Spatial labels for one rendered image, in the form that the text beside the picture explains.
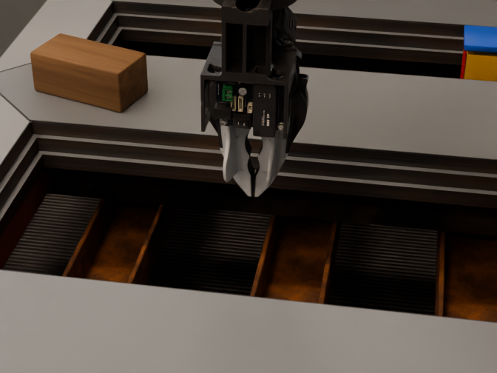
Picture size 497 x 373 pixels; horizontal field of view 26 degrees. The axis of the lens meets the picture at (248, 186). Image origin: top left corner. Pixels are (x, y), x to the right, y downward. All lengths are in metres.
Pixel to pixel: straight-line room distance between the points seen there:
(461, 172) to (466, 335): 0.28
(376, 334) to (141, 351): 0.19
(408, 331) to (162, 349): 0.20
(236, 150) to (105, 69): 0.30
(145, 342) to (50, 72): 0.45
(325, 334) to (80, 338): 0.20
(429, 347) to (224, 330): 0.17
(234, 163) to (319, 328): 0.16
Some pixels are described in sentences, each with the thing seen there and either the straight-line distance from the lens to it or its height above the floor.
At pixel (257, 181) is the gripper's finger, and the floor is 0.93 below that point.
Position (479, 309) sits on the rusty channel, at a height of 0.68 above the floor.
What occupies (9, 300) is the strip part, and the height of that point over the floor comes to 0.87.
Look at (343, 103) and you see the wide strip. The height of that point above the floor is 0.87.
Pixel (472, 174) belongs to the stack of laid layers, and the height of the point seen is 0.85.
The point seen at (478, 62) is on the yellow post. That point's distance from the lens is 1.35.
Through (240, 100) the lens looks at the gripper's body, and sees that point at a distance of 0.87.
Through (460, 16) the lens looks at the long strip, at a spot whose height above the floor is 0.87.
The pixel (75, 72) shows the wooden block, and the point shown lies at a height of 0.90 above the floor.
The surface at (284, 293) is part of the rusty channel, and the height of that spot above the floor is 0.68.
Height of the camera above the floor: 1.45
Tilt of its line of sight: 33 degrees down
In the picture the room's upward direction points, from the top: straight up
